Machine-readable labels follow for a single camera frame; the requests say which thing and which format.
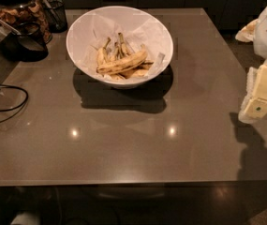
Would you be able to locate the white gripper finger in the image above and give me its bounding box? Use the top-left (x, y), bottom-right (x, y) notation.
top-left (238, 67), bottom-right (258, 124)

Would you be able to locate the white ceramic bowl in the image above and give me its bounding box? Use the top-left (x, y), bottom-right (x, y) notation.
top-left (67, 6), bottom-right (173, 89)

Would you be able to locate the yellow banana bunch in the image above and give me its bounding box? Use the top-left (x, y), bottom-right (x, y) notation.
top-left (96, 33), bottom-right (154, 80)

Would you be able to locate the white paper liner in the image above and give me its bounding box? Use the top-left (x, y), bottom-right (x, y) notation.
top-left (80, 16), bottom-right (169, 85)

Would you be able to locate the black mesh pen cup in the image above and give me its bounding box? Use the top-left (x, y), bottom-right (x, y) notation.
top-left (43, 1), bottom-right (67, 33)

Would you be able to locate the black mug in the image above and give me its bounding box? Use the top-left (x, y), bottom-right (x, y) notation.
top-left (2, 22), bottom-right (48, 62)

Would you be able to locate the glass jar with black lid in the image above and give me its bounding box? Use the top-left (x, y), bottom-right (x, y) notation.
top-left (0, 0), bottom-right (52, 43)

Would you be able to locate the black cable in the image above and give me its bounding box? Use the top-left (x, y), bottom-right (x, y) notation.
top-left (0, 83), bottom-right (29, 126)

